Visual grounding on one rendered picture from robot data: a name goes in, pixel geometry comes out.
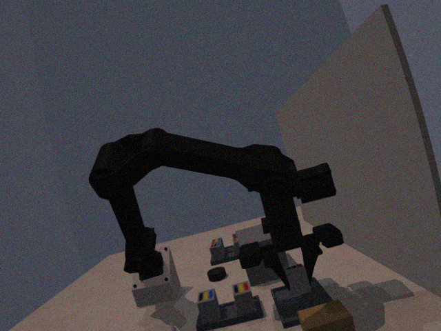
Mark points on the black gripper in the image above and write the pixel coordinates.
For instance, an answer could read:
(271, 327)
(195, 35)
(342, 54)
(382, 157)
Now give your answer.
(286, 235)

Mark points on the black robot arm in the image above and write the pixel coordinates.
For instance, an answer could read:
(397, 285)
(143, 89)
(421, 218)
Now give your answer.
(261, 168)

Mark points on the black short cylinder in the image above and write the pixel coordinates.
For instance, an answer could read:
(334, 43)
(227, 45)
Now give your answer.
(216, 274)

